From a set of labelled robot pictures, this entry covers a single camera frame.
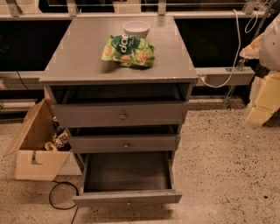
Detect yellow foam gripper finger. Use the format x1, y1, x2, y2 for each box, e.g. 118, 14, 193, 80
244, 71, 280, 126

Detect grey bottom drawer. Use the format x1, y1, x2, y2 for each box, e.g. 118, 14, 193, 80
73, 151, 182, 207

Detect grey drawer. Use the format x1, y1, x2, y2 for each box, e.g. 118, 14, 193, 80
69, 134, 180, 153
52, 101, 188, 128
73, 151, 182, 207

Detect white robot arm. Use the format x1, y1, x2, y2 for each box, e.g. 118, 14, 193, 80
240, 15, 280, 129

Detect grey top drawer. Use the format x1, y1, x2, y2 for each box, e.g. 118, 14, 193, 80
52, 101, 188, 128

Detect grey wooden drawer cabinet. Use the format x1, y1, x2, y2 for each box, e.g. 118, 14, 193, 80
38, 15, 199, 165

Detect grey middle drawer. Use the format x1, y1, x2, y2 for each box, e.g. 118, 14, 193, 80
69, 134, 180, 153

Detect metal diagonal support rod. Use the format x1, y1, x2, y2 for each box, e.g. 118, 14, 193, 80
224, 0, 279, 110

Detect green snack bag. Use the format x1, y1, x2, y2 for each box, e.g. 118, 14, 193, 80
101, 34, 155, 67

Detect white ceramic bowl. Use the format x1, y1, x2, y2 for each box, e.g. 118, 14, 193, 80
122, 21, 151, 39

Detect items inside cardboard box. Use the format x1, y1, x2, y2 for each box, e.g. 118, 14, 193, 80
44, 116, 72, 151

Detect open cardboard box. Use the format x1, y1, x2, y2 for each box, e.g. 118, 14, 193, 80
3, 100, 75, 181

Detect grey wall shelf rail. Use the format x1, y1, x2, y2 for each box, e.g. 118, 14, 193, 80
196, 66, 255, 87

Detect white hanging cable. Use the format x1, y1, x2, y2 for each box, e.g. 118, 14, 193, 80
199, 8, 259, 89

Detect black floor cable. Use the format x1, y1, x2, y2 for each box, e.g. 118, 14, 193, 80
48, 179, 81, 224

